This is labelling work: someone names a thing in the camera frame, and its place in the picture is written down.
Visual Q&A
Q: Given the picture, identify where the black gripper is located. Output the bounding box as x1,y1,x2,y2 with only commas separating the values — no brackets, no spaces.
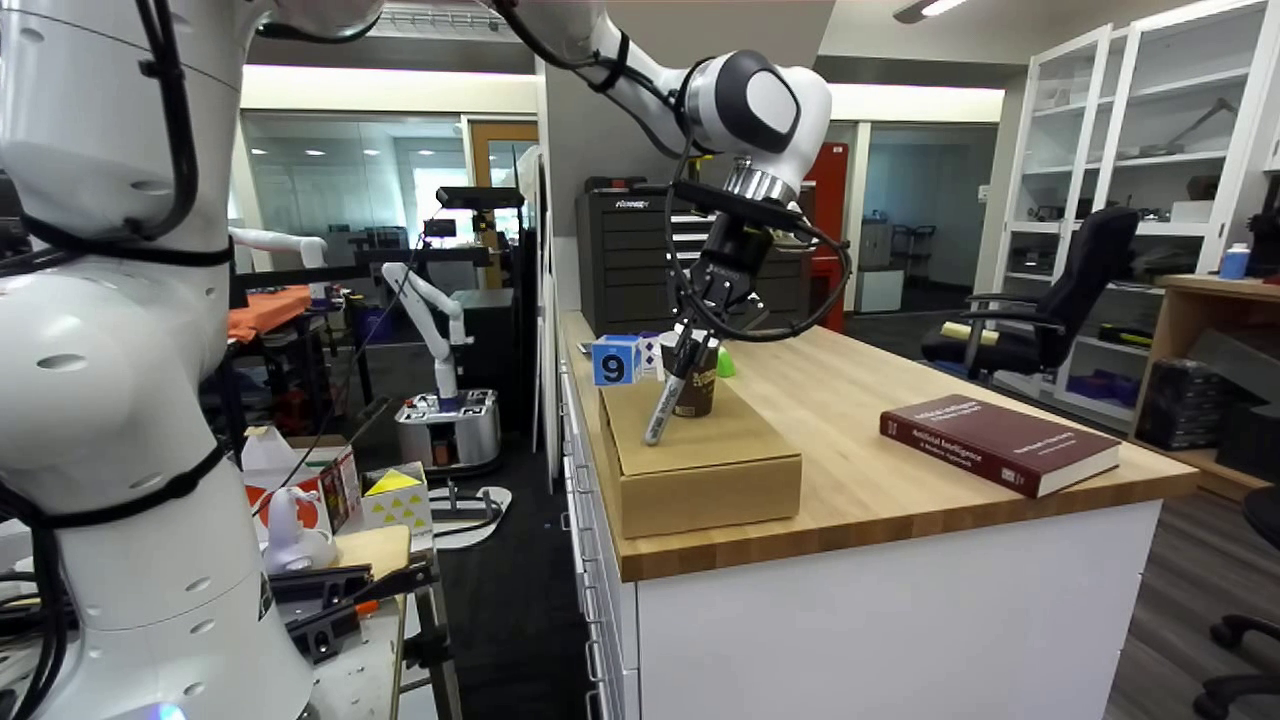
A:
659,213,778,392

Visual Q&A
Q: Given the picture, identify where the blue cube with number nine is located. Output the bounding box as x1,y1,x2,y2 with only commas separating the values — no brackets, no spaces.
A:
589,332,665,392

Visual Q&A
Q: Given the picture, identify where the flat cardboard box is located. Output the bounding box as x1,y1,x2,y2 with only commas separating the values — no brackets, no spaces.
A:
597,376,804,538

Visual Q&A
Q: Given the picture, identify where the dark grey parts drawer cabinet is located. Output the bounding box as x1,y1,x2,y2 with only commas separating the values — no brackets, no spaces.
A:
572,176,814,337

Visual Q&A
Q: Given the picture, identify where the red cabinet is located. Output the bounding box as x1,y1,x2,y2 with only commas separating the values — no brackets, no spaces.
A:
796,140,851,337

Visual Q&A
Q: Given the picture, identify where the black and white striped mat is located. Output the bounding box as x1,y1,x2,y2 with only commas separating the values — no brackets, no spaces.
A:
426,479,517,551

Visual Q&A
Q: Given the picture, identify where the dark red hardcover book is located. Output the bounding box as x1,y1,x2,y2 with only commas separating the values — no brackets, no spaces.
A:
876,392,1124,504

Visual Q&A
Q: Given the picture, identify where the yellow and white box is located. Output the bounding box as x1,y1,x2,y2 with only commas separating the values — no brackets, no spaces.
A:
357,460,436,538

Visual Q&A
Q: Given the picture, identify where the yellow pad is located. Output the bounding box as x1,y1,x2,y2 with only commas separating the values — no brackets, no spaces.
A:
330,521,415,581

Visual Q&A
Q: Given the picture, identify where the red and white box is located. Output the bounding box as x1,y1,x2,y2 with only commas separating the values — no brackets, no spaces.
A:
241,443,367,570

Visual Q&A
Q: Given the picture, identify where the black office chair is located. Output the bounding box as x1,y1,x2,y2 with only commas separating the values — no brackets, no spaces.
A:
917,203,1150,392

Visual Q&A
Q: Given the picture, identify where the orange cloth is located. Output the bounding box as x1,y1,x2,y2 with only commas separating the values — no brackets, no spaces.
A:
214,280,318,347

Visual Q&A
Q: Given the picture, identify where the white shelving unit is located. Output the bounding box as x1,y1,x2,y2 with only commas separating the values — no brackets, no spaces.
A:
997,0,1280,293

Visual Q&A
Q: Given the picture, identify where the black storage box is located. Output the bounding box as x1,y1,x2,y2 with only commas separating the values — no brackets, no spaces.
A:
1135,354,1235,451

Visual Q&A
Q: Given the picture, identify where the wooden side desk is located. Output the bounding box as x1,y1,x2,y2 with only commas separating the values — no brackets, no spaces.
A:
1132,272,1280,504

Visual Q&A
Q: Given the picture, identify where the black swivel chair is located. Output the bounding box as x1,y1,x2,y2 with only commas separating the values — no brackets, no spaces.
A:
1189,485,1280,720

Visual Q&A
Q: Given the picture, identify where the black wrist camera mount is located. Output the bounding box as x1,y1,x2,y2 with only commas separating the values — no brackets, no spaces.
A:
668,176,807,240

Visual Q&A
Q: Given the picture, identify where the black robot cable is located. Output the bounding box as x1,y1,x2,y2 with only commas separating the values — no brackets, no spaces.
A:
583,12,855,342

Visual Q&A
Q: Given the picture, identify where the black camera bar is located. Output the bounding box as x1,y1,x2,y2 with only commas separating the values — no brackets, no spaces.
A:
431,184,526,213

